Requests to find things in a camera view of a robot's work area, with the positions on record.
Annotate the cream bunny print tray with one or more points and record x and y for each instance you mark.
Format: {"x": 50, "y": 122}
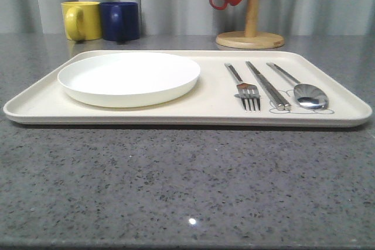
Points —
{"x": 211, "y": 102}

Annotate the yellow mug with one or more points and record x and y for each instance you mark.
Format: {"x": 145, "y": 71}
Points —
{"x": 81, "y": 20}

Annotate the silver metal chopstick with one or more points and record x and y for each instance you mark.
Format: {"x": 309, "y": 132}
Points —
{"x": 274, "y": 89}
{"x": 263, "y": 84}

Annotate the wooden mug tree stand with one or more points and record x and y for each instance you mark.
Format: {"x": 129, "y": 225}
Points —
{"x": 250, "y": 38}

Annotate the navy blue mug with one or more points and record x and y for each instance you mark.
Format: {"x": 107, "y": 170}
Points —
{"x": 119, "y": 21}

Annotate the silver metal spoon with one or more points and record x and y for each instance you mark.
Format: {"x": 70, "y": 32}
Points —
{"x": 306, "y": 95}

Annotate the white round plate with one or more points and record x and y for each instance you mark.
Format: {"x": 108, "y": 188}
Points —
{"x": 128, "y": 80}

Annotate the silver metal fork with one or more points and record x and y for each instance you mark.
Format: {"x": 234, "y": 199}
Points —
{"x": 247, "y": 93}

